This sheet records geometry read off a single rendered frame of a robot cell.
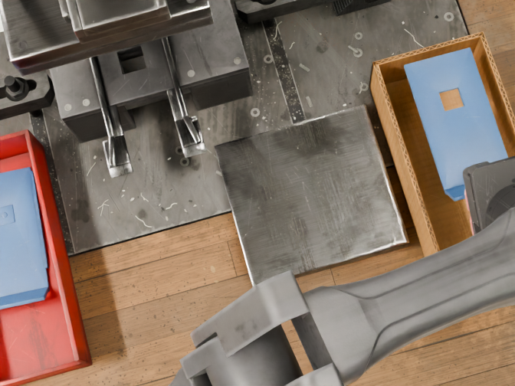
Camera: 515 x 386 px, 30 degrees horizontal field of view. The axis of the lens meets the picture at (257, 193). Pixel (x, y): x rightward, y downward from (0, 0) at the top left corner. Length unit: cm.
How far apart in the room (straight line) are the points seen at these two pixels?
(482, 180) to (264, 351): 28
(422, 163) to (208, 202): 23
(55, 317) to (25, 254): 8
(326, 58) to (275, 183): 16
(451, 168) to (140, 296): 35
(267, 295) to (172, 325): 42
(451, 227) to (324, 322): 44
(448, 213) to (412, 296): 41
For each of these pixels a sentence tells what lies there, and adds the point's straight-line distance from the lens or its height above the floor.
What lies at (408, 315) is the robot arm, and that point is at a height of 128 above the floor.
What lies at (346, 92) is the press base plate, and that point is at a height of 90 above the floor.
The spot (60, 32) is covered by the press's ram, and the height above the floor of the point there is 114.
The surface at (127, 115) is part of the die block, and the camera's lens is 104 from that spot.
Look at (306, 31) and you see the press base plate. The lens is 110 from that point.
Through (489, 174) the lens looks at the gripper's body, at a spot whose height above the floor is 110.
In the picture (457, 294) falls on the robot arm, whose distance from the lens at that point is 64.
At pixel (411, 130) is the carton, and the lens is 106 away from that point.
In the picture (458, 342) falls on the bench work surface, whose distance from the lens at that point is 102.
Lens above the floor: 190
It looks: 75 degrees down
